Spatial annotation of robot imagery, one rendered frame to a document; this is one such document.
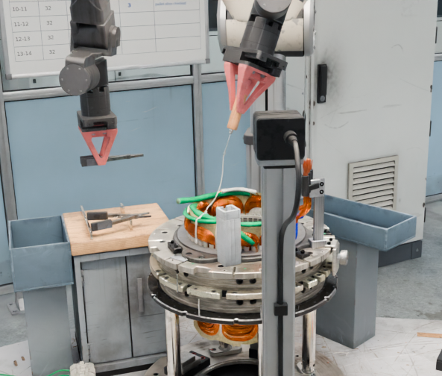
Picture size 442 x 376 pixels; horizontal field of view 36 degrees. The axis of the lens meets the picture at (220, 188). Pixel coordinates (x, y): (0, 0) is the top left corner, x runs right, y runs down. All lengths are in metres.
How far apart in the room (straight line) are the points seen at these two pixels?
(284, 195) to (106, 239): 0.70
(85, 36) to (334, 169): 2.35
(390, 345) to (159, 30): 2.30
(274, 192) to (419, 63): 3.15
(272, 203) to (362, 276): 0.82
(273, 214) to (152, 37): 2.84
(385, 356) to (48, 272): 0.69
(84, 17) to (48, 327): 0.59
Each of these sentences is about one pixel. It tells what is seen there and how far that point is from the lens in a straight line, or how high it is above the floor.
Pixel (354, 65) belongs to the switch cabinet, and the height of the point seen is 1.12.
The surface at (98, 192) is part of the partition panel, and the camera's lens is 3.51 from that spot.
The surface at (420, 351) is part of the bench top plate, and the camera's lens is 1.51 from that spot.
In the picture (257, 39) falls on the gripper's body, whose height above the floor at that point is 1.43.
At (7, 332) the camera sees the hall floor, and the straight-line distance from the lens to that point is 3.39.
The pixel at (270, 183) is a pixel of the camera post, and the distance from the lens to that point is 0.63.
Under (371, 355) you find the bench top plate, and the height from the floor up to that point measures 0.78.
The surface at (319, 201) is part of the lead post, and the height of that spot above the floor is 1.17.
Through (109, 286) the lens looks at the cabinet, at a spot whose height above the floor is 0.97.
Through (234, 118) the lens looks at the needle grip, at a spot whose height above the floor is 1.30.
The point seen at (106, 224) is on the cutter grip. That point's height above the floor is 1.09.
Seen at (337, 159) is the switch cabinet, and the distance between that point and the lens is 3.50.
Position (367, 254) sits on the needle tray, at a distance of 1.43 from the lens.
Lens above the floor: 1.51
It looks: 16 degrees down
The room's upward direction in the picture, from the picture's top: 1 degrees counter-clockwise
